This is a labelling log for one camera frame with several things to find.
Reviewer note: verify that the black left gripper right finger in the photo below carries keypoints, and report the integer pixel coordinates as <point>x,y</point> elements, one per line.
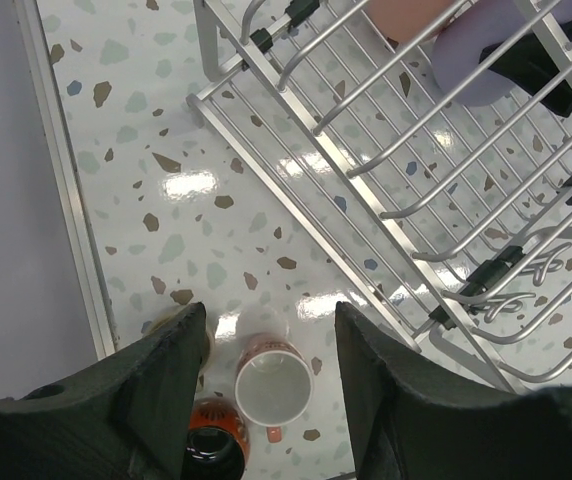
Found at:
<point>409,418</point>

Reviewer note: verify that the metal wire dish rack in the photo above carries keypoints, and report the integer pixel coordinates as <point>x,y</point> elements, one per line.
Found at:
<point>454,222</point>

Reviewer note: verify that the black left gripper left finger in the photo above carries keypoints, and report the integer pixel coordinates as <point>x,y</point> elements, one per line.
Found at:
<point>124,417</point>

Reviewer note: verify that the orange red mug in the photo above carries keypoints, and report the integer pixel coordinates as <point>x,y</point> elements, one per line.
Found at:
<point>218,443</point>

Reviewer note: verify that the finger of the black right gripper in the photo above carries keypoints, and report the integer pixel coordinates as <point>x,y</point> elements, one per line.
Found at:
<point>530,67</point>

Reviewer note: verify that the lilac tumbler cup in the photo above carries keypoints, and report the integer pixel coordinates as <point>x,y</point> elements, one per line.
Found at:
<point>457,50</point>

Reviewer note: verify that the pink textured mug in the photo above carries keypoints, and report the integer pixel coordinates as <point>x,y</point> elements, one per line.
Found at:
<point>273,384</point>

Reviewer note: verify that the grey beige mug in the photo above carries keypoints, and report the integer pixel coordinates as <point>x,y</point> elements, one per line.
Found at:
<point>209,339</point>

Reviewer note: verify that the pink tumbler cup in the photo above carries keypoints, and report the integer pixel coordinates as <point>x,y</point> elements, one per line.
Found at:
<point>399,21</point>

